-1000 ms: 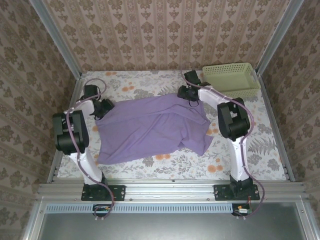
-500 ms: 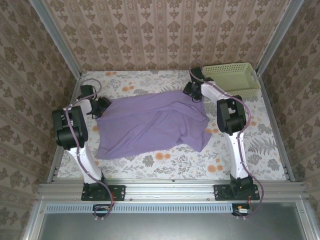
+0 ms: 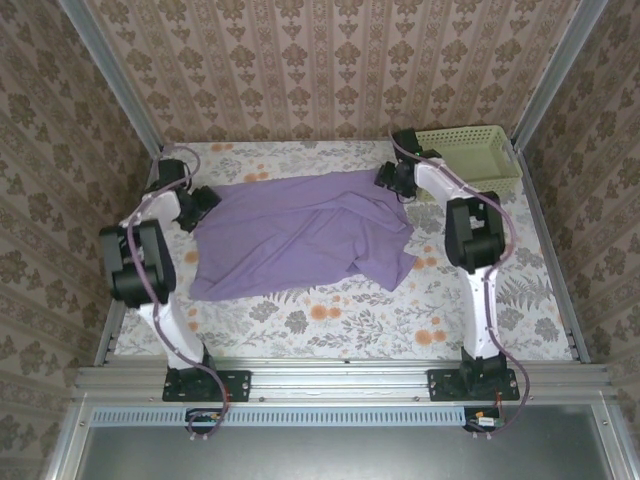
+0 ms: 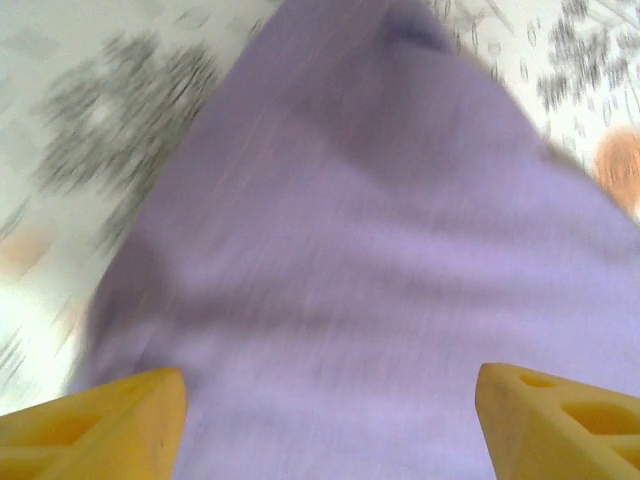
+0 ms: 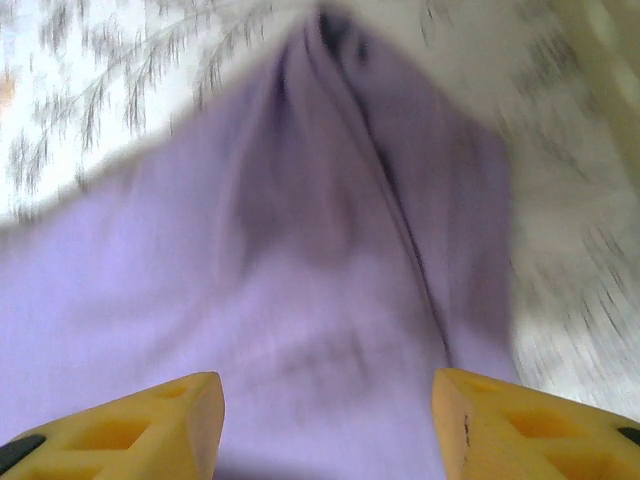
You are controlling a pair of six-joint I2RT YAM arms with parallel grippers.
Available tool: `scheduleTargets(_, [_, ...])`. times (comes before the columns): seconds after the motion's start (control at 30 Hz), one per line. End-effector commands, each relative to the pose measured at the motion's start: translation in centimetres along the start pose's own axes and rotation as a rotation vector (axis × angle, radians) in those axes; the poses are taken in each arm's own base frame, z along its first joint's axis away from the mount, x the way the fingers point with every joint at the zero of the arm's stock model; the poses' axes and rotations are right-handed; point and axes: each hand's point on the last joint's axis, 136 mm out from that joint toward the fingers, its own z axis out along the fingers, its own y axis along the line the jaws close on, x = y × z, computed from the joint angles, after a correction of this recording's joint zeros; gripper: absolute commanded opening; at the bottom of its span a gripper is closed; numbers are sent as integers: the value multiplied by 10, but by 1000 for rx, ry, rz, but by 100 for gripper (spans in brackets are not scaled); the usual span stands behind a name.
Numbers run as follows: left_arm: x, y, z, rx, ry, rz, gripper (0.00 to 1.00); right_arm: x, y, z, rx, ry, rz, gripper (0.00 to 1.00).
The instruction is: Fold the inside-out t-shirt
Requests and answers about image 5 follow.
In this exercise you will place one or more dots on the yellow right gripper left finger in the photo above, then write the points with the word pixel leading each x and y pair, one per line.
pixel 190 430

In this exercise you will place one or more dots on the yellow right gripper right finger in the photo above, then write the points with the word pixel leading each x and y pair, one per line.
pixel 480 430

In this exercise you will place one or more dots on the purple t-shirt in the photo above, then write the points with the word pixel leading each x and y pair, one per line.
pixel 300 275

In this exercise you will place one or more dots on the floral tablecloth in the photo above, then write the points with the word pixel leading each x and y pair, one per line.
pixel 100 75

